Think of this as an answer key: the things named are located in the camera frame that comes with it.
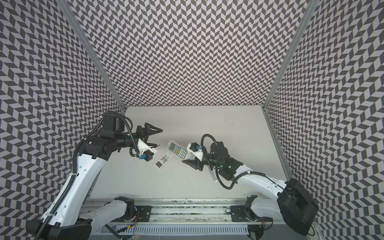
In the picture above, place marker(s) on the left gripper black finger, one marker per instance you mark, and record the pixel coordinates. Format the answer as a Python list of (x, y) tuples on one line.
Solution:
[(152, 145), (151, 130)]

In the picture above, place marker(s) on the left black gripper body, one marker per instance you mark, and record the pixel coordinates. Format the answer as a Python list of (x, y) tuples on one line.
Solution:
[(138, 135)]

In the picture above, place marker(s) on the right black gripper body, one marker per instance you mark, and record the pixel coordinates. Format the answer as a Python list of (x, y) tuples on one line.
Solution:
[(202, 159)]

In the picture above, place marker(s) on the clear handle screwdriver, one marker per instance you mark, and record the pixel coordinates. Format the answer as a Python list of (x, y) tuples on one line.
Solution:
[(212, 172)]

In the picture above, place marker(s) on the white remote with back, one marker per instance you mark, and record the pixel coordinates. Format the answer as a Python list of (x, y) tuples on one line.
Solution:
[(177, 150)]

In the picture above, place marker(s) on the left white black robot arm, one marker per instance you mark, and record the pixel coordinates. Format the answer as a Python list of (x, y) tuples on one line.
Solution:
[(63, 220)]

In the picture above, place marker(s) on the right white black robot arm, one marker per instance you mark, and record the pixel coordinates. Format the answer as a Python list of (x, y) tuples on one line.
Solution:
[(288, 201)]

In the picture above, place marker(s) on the white remote with barcode label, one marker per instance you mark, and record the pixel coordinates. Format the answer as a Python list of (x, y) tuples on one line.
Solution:
[(163, 161)]

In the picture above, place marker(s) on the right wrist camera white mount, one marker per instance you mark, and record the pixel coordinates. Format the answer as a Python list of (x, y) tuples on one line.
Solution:
[(196, 150)]

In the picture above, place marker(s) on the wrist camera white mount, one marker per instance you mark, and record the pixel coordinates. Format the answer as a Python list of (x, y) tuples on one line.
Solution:
[(146, 152), (196, 150)]

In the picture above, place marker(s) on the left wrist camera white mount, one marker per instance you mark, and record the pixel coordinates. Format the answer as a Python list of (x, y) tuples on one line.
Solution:
[(146, 152)]

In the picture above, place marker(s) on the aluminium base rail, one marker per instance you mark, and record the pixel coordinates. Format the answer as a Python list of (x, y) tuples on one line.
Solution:
[(190, 211)]

